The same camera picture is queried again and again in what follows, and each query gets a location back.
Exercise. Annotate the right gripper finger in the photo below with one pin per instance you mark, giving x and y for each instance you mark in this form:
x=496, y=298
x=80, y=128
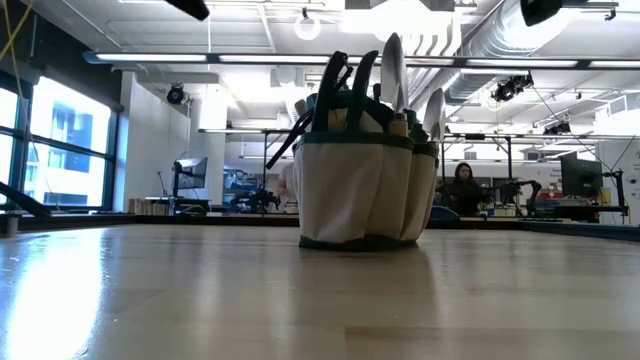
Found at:
x=542, y=11

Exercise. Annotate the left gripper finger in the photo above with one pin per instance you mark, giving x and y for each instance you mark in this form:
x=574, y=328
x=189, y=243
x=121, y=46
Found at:
x=192, y=7

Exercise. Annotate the black background robot arm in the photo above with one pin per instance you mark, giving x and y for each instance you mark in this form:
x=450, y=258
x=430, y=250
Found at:
x=530, y=187
x=255, y=201

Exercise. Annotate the overhead light bar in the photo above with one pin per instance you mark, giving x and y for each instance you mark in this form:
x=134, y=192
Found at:
x=250, y=58

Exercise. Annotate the black ceiling-mounted device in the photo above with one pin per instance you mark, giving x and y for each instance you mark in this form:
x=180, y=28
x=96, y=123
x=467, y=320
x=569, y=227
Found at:
x=512, y=86

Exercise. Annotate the monitor on stand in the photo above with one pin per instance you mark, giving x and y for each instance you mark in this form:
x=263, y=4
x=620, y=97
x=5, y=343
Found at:
x=192, y=172

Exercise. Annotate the large window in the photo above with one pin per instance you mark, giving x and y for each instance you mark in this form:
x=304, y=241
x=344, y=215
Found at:
x=70, y=120

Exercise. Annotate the black monitor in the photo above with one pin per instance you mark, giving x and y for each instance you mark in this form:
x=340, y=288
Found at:
x=580, y=176

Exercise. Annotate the person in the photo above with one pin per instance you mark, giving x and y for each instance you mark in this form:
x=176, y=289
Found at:
x=464, y=195
x=286, y=182

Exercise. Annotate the brown slatted crate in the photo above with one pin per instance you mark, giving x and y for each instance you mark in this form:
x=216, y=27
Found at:
x=147, y=206

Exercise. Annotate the black slanted strut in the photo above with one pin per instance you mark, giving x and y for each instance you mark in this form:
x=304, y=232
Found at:
x=25, y=199

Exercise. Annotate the silver air duct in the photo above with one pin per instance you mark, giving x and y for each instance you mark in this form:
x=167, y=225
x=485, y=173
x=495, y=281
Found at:
x=480, y=50

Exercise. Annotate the black wall-mounted camera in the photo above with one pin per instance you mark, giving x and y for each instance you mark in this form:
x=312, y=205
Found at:
x=175, y=94

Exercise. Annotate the black stand frame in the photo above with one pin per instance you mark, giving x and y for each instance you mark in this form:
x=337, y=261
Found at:
x=509, y=170

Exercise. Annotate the small grey post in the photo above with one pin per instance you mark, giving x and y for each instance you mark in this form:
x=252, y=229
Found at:
x=11, y=225

